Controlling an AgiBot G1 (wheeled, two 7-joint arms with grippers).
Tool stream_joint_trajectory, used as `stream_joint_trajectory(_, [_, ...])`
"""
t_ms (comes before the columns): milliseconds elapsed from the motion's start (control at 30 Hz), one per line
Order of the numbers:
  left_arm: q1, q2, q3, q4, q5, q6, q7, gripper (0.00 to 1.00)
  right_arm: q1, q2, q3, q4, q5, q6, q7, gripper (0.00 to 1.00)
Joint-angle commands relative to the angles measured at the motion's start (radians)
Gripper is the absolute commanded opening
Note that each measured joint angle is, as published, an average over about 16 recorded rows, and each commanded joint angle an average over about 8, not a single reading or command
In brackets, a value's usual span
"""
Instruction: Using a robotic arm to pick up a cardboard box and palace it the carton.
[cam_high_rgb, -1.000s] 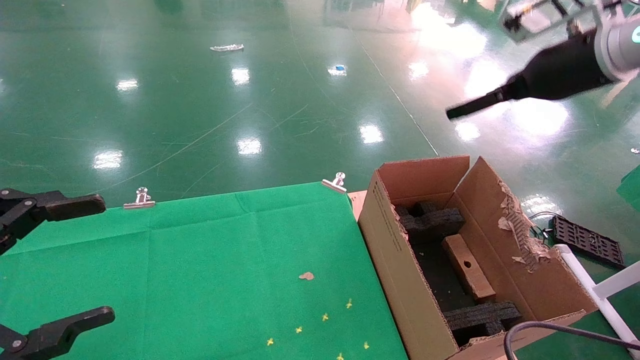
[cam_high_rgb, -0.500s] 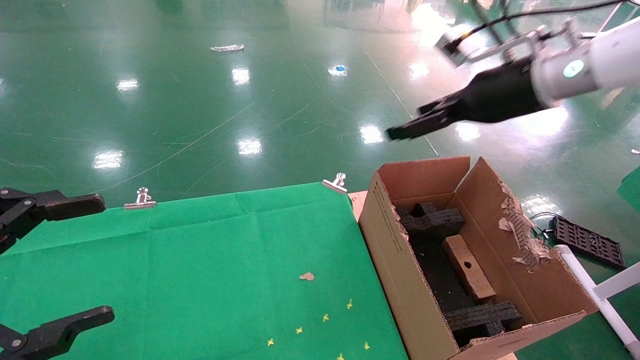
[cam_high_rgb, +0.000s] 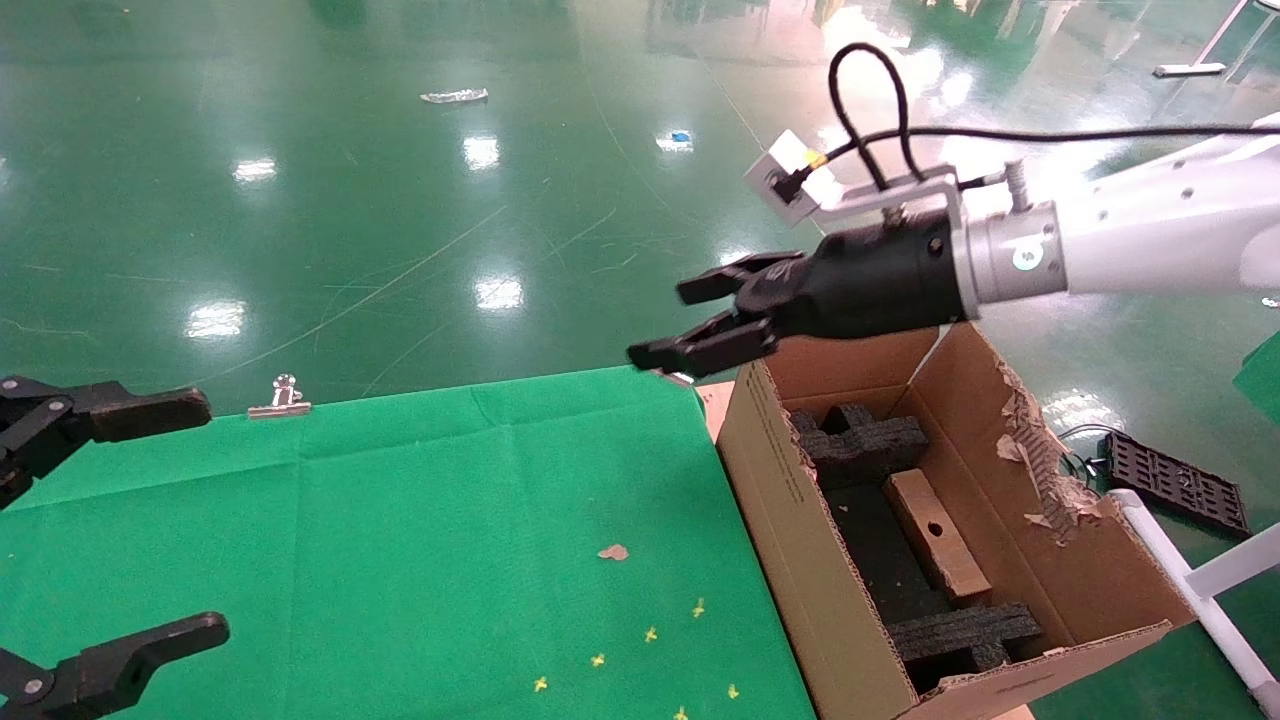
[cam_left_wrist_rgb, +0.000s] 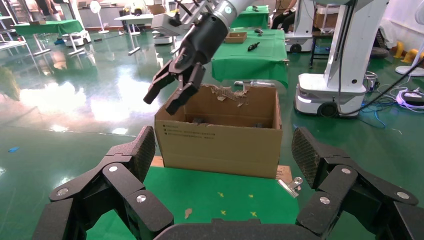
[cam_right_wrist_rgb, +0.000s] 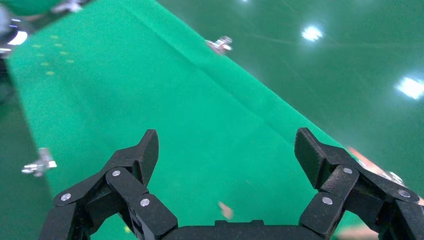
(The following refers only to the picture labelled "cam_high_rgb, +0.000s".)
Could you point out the large open brown carton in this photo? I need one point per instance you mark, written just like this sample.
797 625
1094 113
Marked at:
800 560

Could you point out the black foam carton liner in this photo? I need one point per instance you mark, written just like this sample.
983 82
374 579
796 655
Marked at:
870 550

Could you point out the white stand base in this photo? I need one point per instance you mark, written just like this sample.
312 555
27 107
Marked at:
1188 69

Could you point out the green cloth-covered object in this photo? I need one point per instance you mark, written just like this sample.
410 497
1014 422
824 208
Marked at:
1262 378

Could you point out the silver camera mount bracket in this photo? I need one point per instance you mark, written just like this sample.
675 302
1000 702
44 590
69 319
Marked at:
880 195

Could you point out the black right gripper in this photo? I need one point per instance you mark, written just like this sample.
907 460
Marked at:
870 285

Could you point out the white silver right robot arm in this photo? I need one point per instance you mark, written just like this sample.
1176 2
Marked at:
1150 230

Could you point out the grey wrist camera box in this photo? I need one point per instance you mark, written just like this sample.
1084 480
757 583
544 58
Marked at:
790 165

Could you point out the green table cloth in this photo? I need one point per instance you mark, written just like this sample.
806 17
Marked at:
350 520

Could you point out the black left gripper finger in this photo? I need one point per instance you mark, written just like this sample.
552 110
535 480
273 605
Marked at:
120 665
140 412

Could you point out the black plastic grid panel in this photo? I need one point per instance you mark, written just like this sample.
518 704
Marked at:
1175 482

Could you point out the silver binder clip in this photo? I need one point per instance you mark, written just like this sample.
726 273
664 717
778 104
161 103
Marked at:
284 400
680 378

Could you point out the white pipe frame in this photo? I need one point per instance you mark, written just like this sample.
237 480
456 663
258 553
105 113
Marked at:
1230 570

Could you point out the small brown cardboard box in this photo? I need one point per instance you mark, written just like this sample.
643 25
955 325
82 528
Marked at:
935 535

